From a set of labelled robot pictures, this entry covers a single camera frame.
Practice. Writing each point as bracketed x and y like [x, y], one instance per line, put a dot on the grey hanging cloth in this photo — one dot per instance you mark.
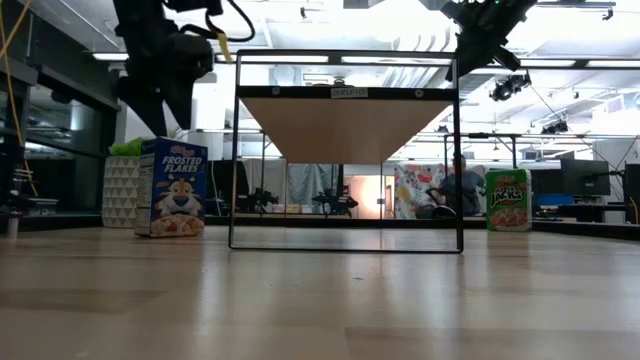
[307, 182]

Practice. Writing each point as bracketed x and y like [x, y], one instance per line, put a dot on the white hanging cloth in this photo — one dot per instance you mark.
[262, 177]

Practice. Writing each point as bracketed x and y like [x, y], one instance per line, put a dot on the green Apple Jacks cereal box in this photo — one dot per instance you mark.
[508, 200]

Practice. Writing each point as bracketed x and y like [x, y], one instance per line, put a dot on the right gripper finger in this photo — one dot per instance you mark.
[459, 50]
[472, 57]

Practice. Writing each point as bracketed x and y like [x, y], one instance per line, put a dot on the dark computer monitor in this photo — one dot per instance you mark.
[632, 192]
[585, 177]

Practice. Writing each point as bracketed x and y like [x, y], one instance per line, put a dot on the black ceiling spotlight cluster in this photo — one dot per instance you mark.
[510, 87]
[555, 128]

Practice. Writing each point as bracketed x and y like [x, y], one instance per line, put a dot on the black aluminium table frame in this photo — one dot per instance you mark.
[75, 222]

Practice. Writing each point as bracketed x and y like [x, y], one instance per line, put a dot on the blue Frosted Flakes cereal box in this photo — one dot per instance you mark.
[175, 195]

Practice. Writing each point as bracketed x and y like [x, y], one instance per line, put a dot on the small white cylinder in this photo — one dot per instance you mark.
[13, 225]

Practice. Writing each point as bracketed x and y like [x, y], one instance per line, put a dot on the white shelf label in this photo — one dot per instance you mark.
[349, 92]

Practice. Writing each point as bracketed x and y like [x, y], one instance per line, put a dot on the floral hanging cloth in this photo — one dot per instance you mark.
[412, 190]

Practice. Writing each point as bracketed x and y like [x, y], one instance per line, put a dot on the blue storage bin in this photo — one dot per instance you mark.
[554, 199]

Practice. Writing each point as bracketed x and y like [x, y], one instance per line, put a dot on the white triangle-patterned planter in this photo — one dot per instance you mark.
[120, 195]

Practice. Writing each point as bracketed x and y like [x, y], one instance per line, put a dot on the lime green foliage clump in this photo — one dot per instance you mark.
[125, 148]

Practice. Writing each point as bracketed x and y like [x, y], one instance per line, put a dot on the black background table frame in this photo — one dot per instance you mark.
[480, 135]

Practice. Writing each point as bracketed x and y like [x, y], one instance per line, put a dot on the person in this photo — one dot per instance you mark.
[462, 190]

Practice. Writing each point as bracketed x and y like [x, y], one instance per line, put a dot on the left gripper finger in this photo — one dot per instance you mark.
[147, 105]
[185, 100]

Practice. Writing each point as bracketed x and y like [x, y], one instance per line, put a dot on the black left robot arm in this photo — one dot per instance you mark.
[140, 9]

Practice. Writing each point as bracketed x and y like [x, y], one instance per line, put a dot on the black frame wooden shelf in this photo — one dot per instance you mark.
[345, 130]

